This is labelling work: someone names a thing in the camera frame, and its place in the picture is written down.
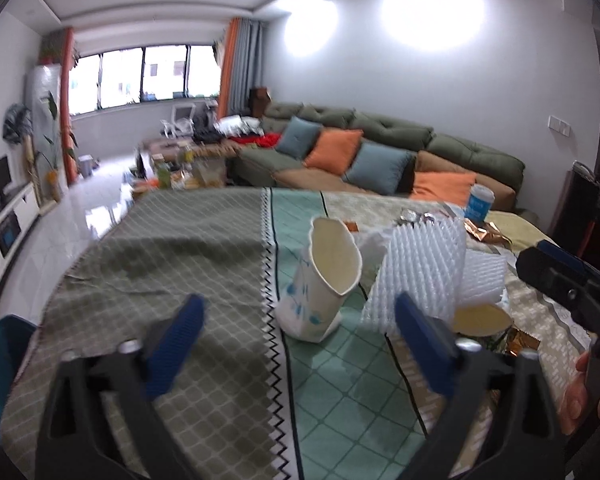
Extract white foam fruit net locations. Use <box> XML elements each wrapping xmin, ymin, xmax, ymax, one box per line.
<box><xmin>361</xmin><ymin>217</ymin><xmax>466</xmax><ymax>334</ymax></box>

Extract white crushed paper cup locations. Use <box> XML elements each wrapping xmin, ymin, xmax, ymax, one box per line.
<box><xmin>274</xmin><ymin>217</ymin><xmax>363</xmax><ymax>344</ymax></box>

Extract gold snack wrapper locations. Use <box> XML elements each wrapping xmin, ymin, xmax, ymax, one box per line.
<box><xmin>464</xmin><ymin>218</ymin><xmax>512</xmax><ymax>248</ymax></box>
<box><xmin>486</xmin><ymin>326</ymin><xmax>541</xmax><ymax>356</ymax></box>

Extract white tissue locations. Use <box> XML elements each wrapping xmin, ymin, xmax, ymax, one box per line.
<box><xmin>353</xmin><ymin>226</ymin><xmax>394</xmax><ymax>272</ymax></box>

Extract person's right hand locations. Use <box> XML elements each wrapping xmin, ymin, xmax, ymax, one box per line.
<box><xmin>558</xmin><ymin>351</ymin><xmax>600</xmax><ymax>436</ymax></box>

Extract patchwork table cloth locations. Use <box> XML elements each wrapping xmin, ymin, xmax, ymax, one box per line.
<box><xmin>0</xmin><ymin>186</ymin><xmax>594</xmax><ymax>480</ymax></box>

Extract blue white lidded cup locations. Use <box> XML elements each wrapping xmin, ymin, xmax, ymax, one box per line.
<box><xmin>465</xmin><ymin>183</ymin><xmax>495</xmax><ymax>223</ymax></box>

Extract near orange cushion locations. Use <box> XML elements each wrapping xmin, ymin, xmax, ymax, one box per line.
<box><xmin>410</xmin><ymin>171</ymin><xmax>477</xmax><ymax>207</ymax></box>

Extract orange cushion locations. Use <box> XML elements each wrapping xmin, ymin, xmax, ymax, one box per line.
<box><xmin>410</xmin><ymin>171</ymin><xmax>477</xmax><ymax>207</ymax></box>
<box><xmin>303</xmin><ymin>128</ymin><xmax>363</xmax><ymax>177</ymax></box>

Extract near blue cushion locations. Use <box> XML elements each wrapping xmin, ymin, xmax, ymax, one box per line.
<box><xmin>342</xmin><ymin>142</ymin><xmax>415</xmax><ymax>195</ymax></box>

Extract blue cushion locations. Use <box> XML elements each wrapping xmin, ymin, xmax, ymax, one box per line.
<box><xmin>275</xmin><ymin>117</ymin><xmax>322</xmax><ymax>160</ymax></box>
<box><xmin>342</xmin><ymin>142</ymin><xmax>415</xmax><ymax>195</ymax></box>

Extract cluttered black coffee table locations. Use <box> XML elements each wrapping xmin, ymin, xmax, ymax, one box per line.
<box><xmin>131</xmin><ymin>139</ymin><xmax>242</xmax><ymax>200</ymax></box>

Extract white tv cabinet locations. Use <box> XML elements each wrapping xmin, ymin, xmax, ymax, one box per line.
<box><xmin>0</xmin><ymin>183</ymin><xmax>40</xmax><ymax>296</ymax></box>

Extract left orange curtain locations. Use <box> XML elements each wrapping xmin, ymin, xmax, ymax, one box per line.
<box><xmin>59</xmin><ymin>27</ymin><xmax>78</xmax><ymax>186</ymax></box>

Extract white small waste bin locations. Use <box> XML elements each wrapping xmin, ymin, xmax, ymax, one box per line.
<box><xmin>78</xmin><ymin>155</ymin><xmax>94</xmax><ymax>179</ymax></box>

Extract far orange cushion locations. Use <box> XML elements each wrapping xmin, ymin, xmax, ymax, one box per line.
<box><xmin>303</xmin><ymin>128</ymin><xmax>363</xmax><ymax>177</ymax></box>

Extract white office chair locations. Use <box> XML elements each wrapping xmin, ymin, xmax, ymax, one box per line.
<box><xmin>161</xmin><ymin>104</ymin><xmax>196</xmax><ymax>138</ymax></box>

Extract tall green potted plant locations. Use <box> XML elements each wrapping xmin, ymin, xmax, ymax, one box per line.
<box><xmin>34</xmin><ymin>91</ymin><xmax>76</xmax><ymax>203</ymax></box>

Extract green brown sectional sofa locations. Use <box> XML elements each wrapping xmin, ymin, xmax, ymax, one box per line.
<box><xmin>230</xmin><ymin>102</ymin><xmax>535</xmax><ymax>222</ymax></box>

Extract far blue cushion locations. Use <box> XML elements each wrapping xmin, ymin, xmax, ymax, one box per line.
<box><xmin>275</xmin><ymin>117</ymin><xmax>322</xmax><ymax>160</ymax></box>

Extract large window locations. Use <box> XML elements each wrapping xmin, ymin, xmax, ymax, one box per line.
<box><xmin>69</xmin><ymin>44</ymin><xmax>221</xmax><ymax>116</ymax></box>

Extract right orange grey curtain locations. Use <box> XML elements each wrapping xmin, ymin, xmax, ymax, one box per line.
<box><xmin>216</xmin><ymin>18</ymin><xmax>264</xmax><ymax>118</ymax></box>

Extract white standing air conditioner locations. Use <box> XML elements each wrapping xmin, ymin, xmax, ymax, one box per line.
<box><xmin>26</xmin><ymin>64</ymin><xmax>62</xmax><ymax>203</ymax></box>

